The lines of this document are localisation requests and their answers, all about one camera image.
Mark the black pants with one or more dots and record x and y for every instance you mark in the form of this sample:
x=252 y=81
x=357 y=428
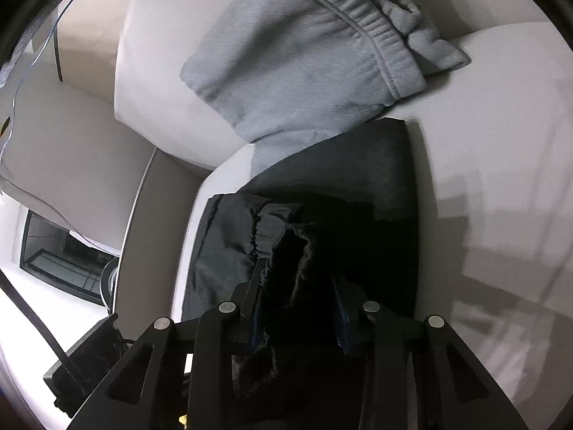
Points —
x=349 y=188

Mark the black framed panel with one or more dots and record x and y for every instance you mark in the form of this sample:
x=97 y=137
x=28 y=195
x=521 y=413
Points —
x=62 y=255

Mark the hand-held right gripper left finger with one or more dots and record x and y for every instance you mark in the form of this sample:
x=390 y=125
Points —
x=250 y=295

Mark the light grey sofa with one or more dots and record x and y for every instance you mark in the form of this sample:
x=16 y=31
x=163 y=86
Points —
x=492 y=143

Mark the grey sweatpants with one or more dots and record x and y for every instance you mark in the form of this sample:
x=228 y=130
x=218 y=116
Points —
x=291 y=62

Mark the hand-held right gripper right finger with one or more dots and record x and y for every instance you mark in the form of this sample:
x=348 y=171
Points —
x=342 y=322

